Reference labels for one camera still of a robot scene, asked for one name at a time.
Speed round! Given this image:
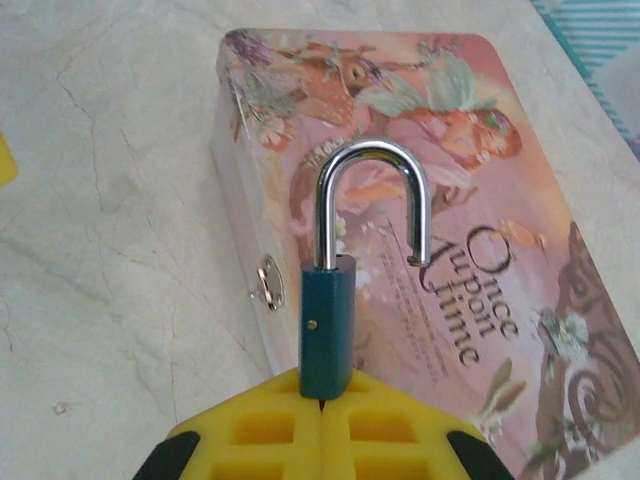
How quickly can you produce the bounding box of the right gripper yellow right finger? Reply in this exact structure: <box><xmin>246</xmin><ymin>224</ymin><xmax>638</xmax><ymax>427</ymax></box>
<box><xmin>322</xmin><ymin>370</ymin><xmax>517</xmax><ymax>480</ymax></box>

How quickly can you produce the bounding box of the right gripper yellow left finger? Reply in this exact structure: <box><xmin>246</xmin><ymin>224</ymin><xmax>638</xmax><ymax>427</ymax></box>
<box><xmin>133</xmin><ymin>370</ymin><xmax>322</xmax><ymax>480</ymax></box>

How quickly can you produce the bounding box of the teal padlock with steel shackle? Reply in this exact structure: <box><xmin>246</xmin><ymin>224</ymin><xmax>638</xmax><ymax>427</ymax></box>
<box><xmin>298</xmin><ymin>135</ymin><xmax>433</xmax><ymax>402</ymax></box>

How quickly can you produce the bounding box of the pink illustrated tin box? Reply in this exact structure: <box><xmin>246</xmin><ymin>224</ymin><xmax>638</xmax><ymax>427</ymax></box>
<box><xmin>209</xmin><ymin>27</ymin><xmax>640</xmax><ymax>480</ymax></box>

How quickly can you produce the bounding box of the pink teal striped cloth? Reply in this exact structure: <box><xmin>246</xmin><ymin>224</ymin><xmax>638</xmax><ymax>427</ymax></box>
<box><xmin>530</xmin><ymin>0</ymin><xmax>640</xmax><ymax>154</ymax></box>

